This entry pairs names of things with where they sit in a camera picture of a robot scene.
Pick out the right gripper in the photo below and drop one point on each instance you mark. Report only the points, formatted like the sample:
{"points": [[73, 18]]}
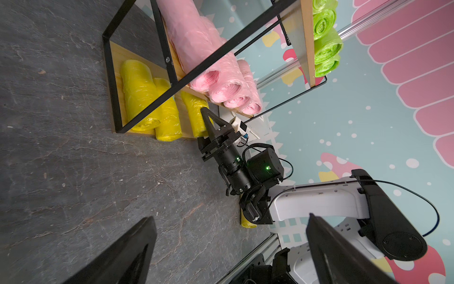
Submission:
{"points": [[221, 135]]}

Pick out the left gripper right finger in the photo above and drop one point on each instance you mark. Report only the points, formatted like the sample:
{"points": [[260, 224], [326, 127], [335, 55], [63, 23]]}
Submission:
{"points": [[336, 260]]}

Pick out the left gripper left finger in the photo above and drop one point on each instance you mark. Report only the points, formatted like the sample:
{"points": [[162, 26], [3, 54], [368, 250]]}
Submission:
{"points": [[126, 261]]}

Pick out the yellow roll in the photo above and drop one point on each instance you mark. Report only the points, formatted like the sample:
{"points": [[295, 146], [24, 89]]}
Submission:
{"points": [[140, 91], [245, 223], [194, 105], [170, 128]]}

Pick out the pink roll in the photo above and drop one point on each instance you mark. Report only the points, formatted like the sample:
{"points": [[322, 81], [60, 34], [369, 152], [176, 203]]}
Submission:
{"points": [[223, 83], [254, 106], [191, 41], [237, 101]]}

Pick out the green roll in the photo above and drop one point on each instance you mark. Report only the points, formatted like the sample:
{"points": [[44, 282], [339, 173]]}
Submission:
{"points": [[326, 67], [327, 46], [323, 22], [319, 5]]}

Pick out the yellow roll front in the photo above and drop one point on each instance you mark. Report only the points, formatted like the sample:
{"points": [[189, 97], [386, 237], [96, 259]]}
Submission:
{"points": [[170, 128]]}

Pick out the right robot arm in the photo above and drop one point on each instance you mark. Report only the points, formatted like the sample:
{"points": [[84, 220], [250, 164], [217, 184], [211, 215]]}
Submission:
{"points": [[355, 233]]}

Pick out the wooden three-tier shelf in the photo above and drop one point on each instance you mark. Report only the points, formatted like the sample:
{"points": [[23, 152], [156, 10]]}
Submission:
{"points": [[112, 68]]}

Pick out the white plastic storage box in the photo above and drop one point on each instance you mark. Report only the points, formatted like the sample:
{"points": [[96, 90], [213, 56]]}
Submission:
{"points": [[259, 130]]}

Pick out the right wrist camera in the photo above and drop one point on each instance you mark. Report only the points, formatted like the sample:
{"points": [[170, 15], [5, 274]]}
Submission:
{"points": [[239, 126]]}

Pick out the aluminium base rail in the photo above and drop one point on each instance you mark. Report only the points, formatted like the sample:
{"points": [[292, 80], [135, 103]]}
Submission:
{"points": [[262, 255]]}

